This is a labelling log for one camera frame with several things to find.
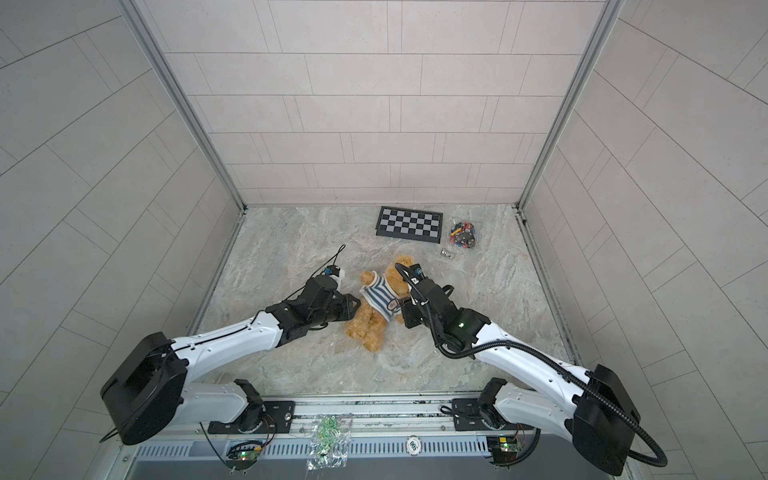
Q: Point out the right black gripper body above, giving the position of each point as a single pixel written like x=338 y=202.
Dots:
x=412 y=314

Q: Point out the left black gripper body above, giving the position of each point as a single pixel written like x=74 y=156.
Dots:
x=335 y=311

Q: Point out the brown teddy bear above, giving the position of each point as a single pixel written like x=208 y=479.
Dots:
x=368 y=326

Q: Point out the blue white striped sweater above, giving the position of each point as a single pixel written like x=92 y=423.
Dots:
x=381 y=297

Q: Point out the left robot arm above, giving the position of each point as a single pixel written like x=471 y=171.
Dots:
x=156 y=385

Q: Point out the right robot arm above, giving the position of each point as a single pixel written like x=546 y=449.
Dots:
x=560 y=383

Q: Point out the bag of colourful small parts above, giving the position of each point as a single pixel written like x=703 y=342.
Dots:
x=463 y=234

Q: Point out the black white chessboard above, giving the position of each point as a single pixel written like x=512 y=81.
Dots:
x=409 y=224

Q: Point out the round white sticker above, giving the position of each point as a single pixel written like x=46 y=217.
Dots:
x=414 y=445

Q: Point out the right circuit board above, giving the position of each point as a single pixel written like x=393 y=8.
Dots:
x=503 y=450

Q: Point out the circuit board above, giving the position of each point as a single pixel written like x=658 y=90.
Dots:
x=244 y=455
x=503 y=450

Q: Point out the clear bag with green parts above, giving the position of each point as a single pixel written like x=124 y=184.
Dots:
x=330 y=442

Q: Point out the left circuit board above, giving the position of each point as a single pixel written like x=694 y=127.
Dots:
x=244 y=455

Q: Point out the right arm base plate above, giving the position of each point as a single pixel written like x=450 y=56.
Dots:
x=472 y=414

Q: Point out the aluminium mounting rail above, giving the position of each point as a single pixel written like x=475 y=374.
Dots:
x=372 y=414

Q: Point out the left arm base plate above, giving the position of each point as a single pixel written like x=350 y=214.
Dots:
x=270 y=417

